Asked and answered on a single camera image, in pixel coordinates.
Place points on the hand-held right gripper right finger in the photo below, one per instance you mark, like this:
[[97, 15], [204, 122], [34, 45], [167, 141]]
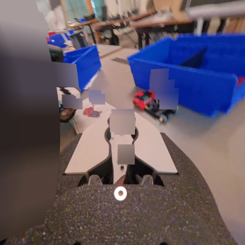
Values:
[[153, 149]]

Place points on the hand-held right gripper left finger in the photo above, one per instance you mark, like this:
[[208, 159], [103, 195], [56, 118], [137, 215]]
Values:
[[90, 149]]

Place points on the white lego instruction booklet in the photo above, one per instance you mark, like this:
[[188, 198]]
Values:
[[91, 124]]

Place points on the red and black lego car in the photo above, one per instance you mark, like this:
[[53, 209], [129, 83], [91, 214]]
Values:
[[143, 99]]

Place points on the person's left hand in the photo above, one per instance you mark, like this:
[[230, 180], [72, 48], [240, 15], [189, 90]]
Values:
[[67, 114]]

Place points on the blue plastic bin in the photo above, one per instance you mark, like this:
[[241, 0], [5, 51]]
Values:
[[86, 61], [201, 90]]

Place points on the small blue bin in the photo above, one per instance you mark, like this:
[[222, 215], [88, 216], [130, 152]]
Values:
[[57, 39]]

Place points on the wooden workbench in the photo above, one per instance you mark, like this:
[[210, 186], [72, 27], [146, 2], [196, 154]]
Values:
[[143, 16], [86, 22]]

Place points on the brown cardboard sheet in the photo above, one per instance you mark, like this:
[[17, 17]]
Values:
[[168, 4]]

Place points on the grey metal beam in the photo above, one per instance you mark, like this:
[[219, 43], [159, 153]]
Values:
[[210, 12]]

